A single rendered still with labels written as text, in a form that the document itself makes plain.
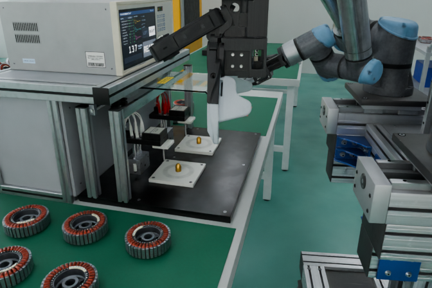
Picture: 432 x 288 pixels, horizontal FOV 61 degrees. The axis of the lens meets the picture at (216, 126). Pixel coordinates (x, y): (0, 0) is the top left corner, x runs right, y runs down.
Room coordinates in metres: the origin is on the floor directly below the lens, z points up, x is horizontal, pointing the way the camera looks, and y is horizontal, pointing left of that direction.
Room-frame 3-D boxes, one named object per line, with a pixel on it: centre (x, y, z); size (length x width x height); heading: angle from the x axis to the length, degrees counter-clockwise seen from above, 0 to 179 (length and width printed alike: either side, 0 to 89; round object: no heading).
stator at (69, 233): (0.80, 0.34, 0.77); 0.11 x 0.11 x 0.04
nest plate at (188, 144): (1.33, 0.07, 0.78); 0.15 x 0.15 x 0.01; 76
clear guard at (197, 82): (1.20, 0.11, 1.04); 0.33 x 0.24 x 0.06; 76
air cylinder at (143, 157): (1.13, 0.27, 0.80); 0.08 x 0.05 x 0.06; 166
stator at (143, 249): (0.75, 0.17, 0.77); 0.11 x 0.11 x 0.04
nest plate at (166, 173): (1.09, 0.13, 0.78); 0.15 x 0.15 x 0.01; 76
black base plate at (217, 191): (1.21, 0.11, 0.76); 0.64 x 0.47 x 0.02; 166
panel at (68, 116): (1.27, 0.34, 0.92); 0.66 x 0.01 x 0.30; 166
